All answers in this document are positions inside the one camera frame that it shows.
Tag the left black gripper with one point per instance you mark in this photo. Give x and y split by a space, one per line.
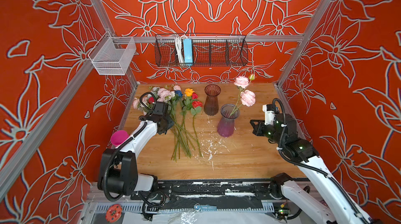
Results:
170 123

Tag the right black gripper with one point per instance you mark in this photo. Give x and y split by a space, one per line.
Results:
258 128

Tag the red rose stem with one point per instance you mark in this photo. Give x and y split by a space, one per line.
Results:
196 108

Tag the pink double rose stem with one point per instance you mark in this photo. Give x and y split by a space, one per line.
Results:
245 96

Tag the purple ribbed glass vase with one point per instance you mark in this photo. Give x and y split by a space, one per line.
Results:
227 120

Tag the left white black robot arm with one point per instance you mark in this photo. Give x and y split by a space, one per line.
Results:
118 173

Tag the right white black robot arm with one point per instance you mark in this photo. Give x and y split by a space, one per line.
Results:
338 207

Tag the brown ribbed glass vase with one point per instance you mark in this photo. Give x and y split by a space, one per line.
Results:
211 106

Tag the pink rose bunch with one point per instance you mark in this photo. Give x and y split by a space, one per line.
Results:
184 141

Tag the blue rose stem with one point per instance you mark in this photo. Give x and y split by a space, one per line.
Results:
178 93

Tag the orange rose stem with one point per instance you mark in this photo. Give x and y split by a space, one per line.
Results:
186 104

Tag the pink plastic cup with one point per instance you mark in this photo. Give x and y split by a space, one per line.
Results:
119 137

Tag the light blue box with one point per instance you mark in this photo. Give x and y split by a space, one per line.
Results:
188 51

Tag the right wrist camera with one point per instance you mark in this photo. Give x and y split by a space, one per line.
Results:
269 114

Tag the clear plastic wall bin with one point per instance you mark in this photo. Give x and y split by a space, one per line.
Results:
112 55

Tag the black wire wall basket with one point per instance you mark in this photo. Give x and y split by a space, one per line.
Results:
208 50

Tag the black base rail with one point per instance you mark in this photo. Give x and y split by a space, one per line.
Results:
226 194

